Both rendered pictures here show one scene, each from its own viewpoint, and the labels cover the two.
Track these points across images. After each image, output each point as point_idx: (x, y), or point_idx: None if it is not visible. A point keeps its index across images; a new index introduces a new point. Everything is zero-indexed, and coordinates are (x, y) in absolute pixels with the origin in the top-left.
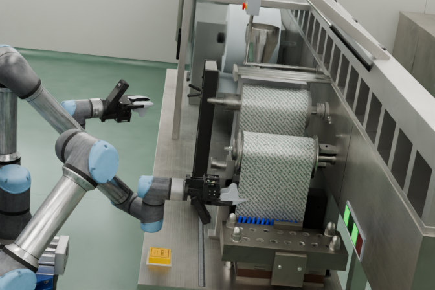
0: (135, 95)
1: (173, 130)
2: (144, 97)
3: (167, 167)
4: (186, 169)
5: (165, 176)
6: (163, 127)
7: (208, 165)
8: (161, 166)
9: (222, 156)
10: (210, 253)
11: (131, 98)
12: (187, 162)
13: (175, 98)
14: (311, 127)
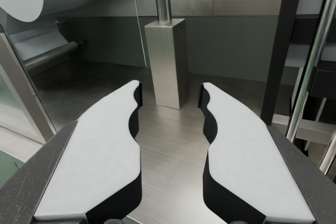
0: (74, 122)
1: (43, 134)
2: (134, 89)
3: (150, 194)
4: (168, 165)
5: (189, 214)
6: (3, 143)
7: (161, 132)
8: (140, 203)
9: (139, 111)
10: None
11: (107, 185)
12: (141, 154)
13: (13, 84)
14: None
